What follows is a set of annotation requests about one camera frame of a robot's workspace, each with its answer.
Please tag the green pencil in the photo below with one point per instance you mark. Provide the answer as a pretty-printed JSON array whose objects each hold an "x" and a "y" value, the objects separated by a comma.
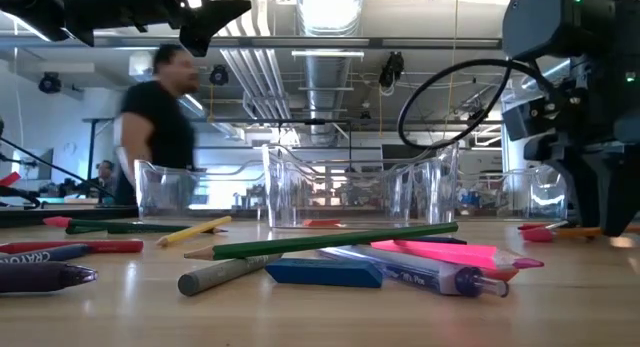
[{"x": 325, "y": 242}]

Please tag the red bar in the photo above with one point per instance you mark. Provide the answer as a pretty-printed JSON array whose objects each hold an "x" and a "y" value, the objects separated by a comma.
[{"x": 10, "y": 180}]

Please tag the clear blue ballpoint pen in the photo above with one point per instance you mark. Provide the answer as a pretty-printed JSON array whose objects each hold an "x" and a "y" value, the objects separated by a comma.
[{"x": 430, "y": 277}]

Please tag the person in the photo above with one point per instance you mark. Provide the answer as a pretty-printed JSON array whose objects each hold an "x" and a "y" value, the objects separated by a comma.
[
  {"x": 105, "y": 174},
  {"x": 160, "y": 122}
]

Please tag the dark wall screen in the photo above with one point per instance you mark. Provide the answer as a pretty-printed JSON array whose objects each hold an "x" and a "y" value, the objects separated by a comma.
[{"x": 400, "y": 154}]

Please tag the white pillar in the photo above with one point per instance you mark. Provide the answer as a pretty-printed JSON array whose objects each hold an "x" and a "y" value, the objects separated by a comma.
[{"x": 512, "y": 177}]

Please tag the red crayon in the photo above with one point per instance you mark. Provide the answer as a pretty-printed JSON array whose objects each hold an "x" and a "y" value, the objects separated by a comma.
[{"x": 100, "y": 246}]

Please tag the green crayon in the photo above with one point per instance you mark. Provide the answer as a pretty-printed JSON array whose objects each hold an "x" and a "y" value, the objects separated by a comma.
[{"x": 115, "y": 229}]

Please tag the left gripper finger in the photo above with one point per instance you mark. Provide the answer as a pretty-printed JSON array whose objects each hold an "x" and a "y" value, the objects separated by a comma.
[{"x": 210, "y": 22}]

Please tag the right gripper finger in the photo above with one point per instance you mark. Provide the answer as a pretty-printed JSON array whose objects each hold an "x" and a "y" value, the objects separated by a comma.
[
  {"x": 620, "y": 197},
  {"x": 580, "y": 187}
]

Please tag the black horizontal bar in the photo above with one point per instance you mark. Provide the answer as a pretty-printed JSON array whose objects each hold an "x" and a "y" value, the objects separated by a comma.
[{"x": 425, "y": 122}]

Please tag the violet blue crayon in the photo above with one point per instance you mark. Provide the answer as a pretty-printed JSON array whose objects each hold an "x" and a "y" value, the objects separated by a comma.
[{"x": 50, "y": 255}]

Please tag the orange pencil pink eraser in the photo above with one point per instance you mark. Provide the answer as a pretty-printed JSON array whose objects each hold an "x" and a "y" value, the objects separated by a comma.
[{"x": 537, "y": 235}]

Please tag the black ceiling-hung device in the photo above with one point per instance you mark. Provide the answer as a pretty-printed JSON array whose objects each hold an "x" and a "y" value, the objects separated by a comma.
[
  {"x": 477, "y": 114},
  {"x": 50, "y": 83},
  {"x": 392, "y": 67},
  {"x": 219, "y": 75}
]

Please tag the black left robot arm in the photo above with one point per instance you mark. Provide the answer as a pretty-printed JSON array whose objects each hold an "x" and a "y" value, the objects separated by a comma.
[{"x": 25, "y": 7}]

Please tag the white ceiling conduit pipes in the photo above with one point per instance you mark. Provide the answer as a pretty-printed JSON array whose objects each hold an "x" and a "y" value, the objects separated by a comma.
[{"x": 260, "y": 77}]

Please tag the purple pen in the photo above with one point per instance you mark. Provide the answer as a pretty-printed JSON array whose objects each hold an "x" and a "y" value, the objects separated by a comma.
[{"x": 40, "y": 277}]

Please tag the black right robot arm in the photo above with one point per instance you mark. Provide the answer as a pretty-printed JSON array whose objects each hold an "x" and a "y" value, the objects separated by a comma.
[{"x": 550, "y": 22}]

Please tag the grey overhead frame bar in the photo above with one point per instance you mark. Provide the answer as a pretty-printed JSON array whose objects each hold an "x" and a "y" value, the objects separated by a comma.
[{"x": 350, "y": 42}]

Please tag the black aluminium frame rail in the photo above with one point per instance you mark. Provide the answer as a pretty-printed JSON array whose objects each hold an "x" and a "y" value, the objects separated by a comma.
[{"x": 50, "y": 217}]

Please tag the large clear plastic bin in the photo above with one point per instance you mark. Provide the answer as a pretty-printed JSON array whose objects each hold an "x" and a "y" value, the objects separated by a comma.
[{"x": 430, "y": 197}]

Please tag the computer monitor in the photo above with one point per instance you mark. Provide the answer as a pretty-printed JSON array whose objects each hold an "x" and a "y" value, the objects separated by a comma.
[{"x": 25, "y": 162}]

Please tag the blue eraser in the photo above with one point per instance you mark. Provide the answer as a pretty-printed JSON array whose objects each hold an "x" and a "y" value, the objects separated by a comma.
[{"x": 325, "y": 273}]

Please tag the black gantry frame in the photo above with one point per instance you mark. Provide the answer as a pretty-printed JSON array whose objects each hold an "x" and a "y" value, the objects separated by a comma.
[{"x": 91, "y": 142}]

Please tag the yellow pencil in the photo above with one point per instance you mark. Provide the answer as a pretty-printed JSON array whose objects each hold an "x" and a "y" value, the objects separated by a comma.
[{"x": 195, "y": 230}]

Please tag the pink highlighter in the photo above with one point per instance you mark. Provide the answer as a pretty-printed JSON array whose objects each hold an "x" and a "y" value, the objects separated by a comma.
[{"x": 440, "y": 254}]

